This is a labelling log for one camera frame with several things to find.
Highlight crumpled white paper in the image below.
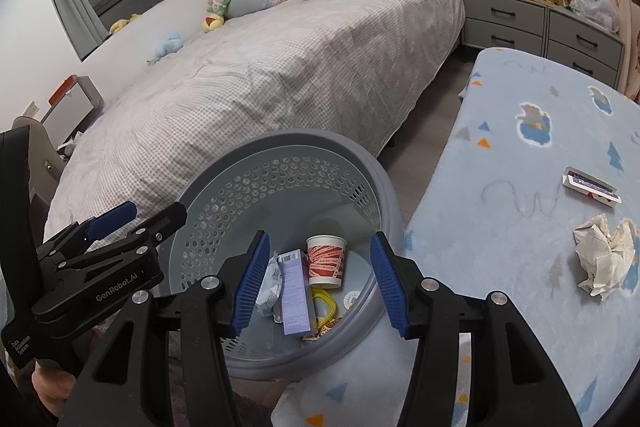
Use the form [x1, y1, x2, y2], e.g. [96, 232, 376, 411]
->
[572, 214, 637, 298]

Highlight brown snack packet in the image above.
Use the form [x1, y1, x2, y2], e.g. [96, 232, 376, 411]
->
[300, 314, 343, 342]

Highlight grey perforated plastic basket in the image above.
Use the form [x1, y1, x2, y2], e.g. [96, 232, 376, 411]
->
[159, 130, 403, 380]

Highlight small card box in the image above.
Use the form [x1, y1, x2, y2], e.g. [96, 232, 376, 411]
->
[562, 166, 622, 206]

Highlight bed with checked grey sheet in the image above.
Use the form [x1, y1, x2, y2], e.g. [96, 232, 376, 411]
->
[45, 0, 466, 258]

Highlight yellow plush toy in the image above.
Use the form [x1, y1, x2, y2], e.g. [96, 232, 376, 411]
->
[109, 13, 142, 35]

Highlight clear plastic bag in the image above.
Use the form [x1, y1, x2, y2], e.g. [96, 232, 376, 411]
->
[570, 0, 621, 32]

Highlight small green plush doll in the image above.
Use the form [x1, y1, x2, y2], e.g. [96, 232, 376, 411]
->
[202, 0, 236, 34]

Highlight pink boards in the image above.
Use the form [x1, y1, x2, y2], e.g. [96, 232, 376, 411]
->
[605, 0, 640, 102]

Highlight person's left hand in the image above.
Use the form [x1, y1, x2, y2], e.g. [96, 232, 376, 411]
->
[31, 364, 78, 419]

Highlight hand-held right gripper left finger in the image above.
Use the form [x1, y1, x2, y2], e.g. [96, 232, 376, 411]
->
[57, 229, 272, 427]

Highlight red and white paper cup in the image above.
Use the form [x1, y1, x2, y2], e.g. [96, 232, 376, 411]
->
[306, 234, 348, 290]

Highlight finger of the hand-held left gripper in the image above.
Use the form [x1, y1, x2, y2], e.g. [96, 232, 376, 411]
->
[37, 201, 138, 260]
[56, 202, 188, 273]

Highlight white and green packet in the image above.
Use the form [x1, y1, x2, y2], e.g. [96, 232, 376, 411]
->
[256, 252, 285, 320]

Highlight yellow plastic ring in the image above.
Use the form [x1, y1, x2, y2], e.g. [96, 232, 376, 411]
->
[311, 287, 343, 333]

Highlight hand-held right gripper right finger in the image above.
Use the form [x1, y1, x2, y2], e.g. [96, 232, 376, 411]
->
[369, 231, 583, 427]

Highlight purple cardboard box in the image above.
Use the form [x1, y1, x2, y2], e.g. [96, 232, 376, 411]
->
[277, 249, 317, 337]

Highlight grey dresser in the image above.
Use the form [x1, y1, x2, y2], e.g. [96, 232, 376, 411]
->
[460, 0, 626, 85]

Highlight blue plush toy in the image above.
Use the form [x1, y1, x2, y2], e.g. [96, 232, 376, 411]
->
[146, 32, 183, 65]

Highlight white cabinet with red top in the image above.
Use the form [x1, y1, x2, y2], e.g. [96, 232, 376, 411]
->
[40, 76, 106, 148]

